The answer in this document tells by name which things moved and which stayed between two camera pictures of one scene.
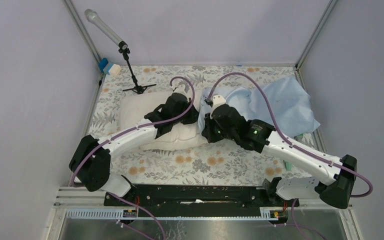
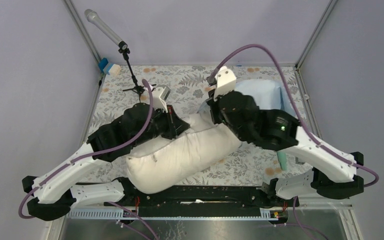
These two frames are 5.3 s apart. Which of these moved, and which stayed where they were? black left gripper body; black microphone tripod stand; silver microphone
Moved: black left gripper body
Stayed: black microphone tripod stand; silver microphone
